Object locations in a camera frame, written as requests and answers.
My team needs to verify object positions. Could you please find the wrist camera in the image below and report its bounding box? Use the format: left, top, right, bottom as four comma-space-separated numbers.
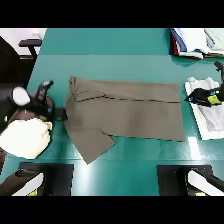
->
37, 79, 55, 102
213, 60, 224, 90

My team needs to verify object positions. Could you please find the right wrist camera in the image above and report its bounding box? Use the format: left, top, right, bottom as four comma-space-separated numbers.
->
213, 60, 224, 90

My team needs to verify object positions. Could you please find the white grey patterned garment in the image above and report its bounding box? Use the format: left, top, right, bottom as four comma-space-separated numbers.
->
184, 76, 224, 141

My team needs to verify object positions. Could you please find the brown shirt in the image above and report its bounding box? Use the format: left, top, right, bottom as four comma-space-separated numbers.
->
63, 75, 186, 166

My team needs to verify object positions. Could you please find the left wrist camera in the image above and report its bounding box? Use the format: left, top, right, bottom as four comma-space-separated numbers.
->
37, 79, 55, 102

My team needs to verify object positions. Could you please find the pale green garment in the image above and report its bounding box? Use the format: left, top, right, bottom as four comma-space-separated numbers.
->
203, 28, 224, 53

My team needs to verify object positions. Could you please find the dark red garment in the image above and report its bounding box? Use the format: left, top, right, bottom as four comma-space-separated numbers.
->
168, 30, 183, 57

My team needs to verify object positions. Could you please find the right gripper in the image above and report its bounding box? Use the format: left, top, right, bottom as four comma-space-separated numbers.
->
195, 87, 223, 108

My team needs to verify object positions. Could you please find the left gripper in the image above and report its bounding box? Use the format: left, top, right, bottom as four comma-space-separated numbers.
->
52, 107, 69, 122

